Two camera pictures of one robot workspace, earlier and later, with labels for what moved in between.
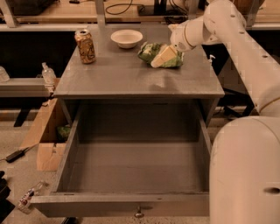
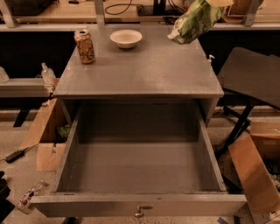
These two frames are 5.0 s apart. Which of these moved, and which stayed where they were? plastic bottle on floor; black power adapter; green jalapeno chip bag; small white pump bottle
Moved: green jalapeno chip bag
Stayed: plastic bottle on floor; black power adapter; small white pump bottle
